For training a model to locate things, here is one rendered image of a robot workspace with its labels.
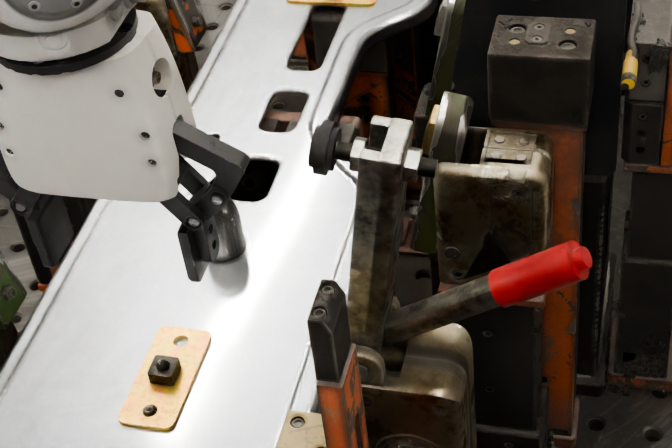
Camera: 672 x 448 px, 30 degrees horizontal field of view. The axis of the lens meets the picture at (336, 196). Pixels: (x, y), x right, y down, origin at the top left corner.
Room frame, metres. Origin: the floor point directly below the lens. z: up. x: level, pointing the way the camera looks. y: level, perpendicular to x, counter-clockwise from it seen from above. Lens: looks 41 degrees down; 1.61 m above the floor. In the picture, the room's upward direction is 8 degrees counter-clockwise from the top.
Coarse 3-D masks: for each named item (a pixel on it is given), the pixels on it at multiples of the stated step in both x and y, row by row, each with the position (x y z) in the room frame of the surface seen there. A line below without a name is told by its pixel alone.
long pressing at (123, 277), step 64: (256, 0) 1.00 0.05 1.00; (384, 0) 0.97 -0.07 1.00; (256, 64) 0.90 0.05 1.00; (256, 128) 0.81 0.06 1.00; (320, 192) 0.72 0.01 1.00; (64, 256) 0.69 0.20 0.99; (128, 256) 0.68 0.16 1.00; (256, 256) 0.66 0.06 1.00; (320, 256) 0.65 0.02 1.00; (64, 320) 0.62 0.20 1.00; (128, 320) 0.61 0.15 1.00; (192, 320) 0.60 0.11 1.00; (256, 320) 0.59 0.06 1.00; (0, 384) 0.57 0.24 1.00; (64, 384) 0.56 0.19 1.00; (128, 384) 0.55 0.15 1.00; (192, 384) 0.55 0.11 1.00; (256, 384) 0.54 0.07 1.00
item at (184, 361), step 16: (160, 336) 0.59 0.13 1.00; (176, 336) 0.59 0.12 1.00; (192, 336) 0.58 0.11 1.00; (208, 336) 0.58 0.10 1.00; (160, 352) 0.57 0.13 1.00; (176, 352) 0.57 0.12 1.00; (192, 352) 0.57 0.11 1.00; (144, 368) 0.56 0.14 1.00; (176, 368) 0.55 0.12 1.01; (192, 368) 0.56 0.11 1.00; (144, 384) 0.55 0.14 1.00; (160, 384) 0.55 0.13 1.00; (176, 384) 0.54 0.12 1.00; (128, 400) 0.54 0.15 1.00; (144, 400) 0.53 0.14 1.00; (160, 400) 0.53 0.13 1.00; (176, 400) 0.53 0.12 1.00; (128, 416) 0.52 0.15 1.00; (144, 416) 0.52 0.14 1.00; (160, 416) 0.52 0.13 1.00; (176, 416) 0.52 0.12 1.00
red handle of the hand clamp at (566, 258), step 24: (528, 264) 0.48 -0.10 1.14; (552, 264) 0.47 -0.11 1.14; (576, 264) 0.47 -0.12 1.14; (456, 288) 0.50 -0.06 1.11; (480, 288) 0.48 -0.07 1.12; (504, 288) 0.47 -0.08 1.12; (528, 288) 0.47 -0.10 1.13; (552, 288) 0.46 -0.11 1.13; (408, 312) 0.50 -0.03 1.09; (432, 312) 0.49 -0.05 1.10; (456, 312) 0.48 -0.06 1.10; (480, 312) 0.48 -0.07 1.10; (384, 336) 0.50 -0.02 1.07; (408, 336) 0.49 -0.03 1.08
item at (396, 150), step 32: (320, 128) 0.51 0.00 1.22; (384, 128) 0.51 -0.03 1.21; (320, 160) 0.50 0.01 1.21; (352, 160) 0.50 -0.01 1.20; (384, 160) 0.48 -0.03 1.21; (416, 160) 0.49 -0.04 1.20; (384, 192) 0.48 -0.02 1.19; (384, 224) 0.48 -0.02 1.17; (352, 256) 0.49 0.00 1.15; (384, 256) 0.49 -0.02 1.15; (352, 288) 0.49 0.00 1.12; (384, 288) 0.49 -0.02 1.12; (352, 320) 0.49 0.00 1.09; (384, 320) 0.49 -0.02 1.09
